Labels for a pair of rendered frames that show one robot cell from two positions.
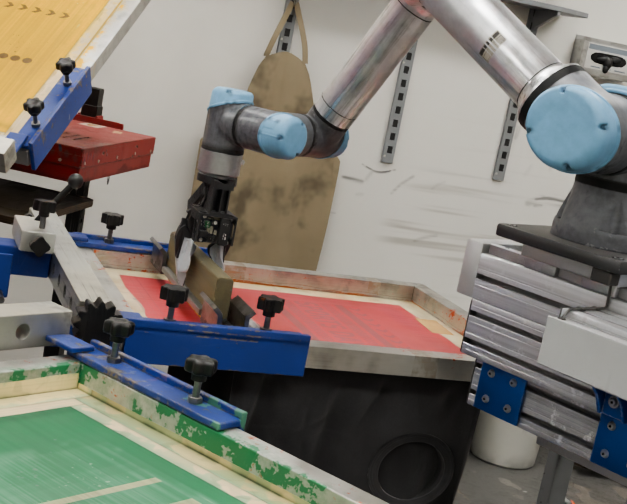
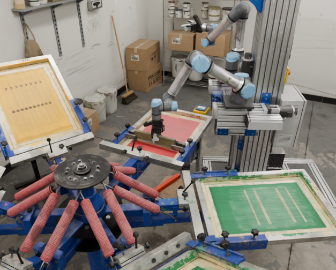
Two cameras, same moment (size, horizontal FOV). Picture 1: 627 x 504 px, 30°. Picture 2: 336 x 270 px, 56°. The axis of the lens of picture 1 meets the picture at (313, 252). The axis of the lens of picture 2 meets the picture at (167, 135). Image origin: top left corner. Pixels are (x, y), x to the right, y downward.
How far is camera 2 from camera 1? 186 cm
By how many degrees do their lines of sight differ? 46
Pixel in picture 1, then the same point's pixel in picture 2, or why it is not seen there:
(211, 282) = (171, 141)
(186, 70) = (6, 58)
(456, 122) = (71, 36)
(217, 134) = (158, 111)
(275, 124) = (174, 105)
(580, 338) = (256, 124)
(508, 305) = (226, 118)
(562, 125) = (248, 91)
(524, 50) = (235, 79)
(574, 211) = (238, 99)
